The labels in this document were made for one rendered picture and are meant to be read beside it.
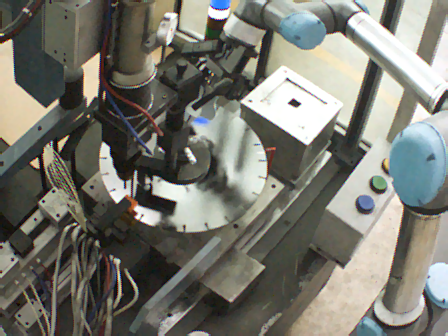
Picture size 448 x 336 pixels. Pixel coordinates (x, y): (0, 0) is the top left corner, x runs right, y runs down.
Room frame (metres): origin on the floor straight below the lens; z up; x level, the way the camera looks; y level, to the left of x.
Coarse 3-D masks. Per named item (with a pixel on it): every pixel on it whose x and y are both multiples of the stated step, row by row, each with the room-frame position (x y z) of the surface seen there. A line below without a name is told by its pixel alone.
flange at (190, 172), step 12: (156, 144) 0.84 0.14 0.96; (192, 144) 0.85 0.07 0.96; (204, 144) 0.86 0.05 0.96; (156, 156) 0.81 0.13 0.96; (180, 156) 0.81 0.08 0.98; (204, 156) 0.83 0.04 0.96; (192, 168) 0.80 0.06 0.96; (204, 168) 0.80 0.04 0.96; (180, 180) 0.77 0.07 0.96; (192, 180) 0.78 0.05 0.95
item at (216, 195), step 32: (192, 128) 0.90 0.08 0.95; (224, 128) 0.92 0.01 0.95; (224, 160) 0.84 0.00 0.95; (256, 160) 0.86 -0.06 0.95; (128, 192) 0.72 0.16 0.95; (160, 192) 0.74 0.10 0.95; (192, 192) 0.75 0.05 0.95; (224, 192) 0.77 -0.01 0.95; (256, 192) 0.78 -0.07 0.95; (160, 224) 0.67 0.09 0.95; (192, 224) 0.68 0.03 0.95; (224, 224) 0.70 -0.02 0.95
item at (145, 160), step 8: (144, 160) 0.75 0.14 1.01; (152, 160) 0.75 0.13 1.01; (160, 160) 0.76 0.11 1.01; (168, 160) 0.74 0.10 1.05; (144, 168) 0.74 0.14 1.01; (152, 168) 0.74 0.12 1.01; (160, 168) 0.74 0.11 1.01; (168, 168) 0.74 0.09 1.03; (176, 168) 0.75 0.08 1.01; (144, 176) 0.74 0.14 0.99; (152, 176) 0.75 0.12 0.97; (160, 176) 0.74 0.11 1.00; (168, 176) 0.73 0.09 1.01; (176, 176) 0.73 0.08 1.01; (144, 184) 0.74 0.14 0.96
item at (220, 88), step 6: (228, 78) 0.78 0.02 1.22; (216, 84) 0.77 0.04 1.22; (222, 84) 0.77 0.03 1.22; (228, 84) 0.77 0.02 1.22; (216, 90) 0.76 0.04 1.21; (222, 90) 0.76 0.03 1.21; (204, 96) 0.74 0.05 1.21; (210, 96) 0.75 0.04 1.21; (198, 102) 0.73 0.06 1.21; (204, 102) 0.73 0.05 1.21; (198, 108) 0.72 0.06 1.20
